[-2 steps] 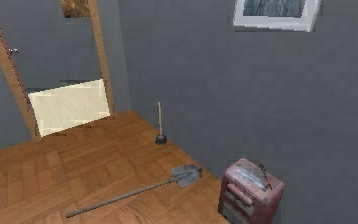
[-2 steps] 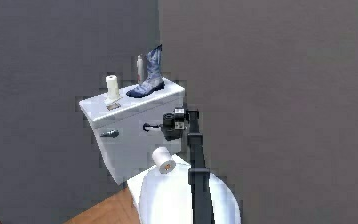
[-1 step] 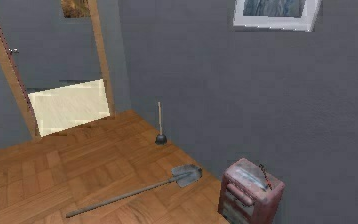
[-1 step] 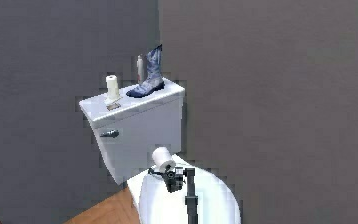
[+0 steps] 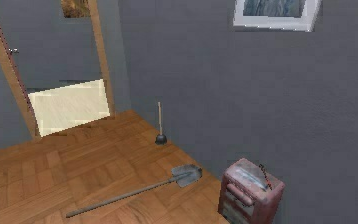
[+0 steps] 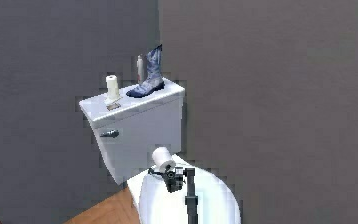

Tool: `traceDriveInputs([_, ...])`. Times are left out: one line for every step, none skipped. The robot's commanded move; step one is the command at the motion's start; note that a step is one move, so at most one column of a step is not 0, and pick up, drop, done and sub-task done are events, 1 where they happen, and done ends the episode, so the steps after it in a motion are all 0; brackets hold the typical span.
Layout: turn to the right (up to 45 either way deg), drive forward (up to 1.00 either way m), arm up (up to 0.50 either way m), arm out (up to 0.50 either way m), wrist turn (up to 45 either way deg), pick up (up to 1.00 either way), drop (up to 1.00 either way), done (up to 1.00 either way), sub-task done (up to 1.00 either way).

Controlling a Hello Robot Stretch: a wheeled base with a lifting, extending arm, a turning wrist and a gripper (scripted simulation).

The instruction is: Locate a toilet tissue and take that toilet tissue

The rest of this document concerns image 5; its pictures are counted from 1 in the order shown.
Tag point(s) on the wooden room door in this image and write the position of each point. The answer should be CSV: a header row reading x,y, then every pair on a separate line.
x,y
7,76

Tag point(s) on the grey shovel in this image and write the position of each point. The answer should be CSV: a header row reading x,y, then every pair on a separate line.
x,y
186,175

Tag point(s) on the red metal box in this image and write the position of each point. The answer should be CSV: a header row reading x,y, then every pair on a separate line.
x,y
250,190

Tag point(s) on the white framed wall picture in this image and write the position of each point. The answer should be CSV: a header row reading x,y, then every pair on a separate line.
x,y
273,20

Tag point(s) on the brown framed wall picture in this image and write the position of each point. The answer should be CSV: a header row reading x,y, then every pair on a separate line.
x,y
75,8

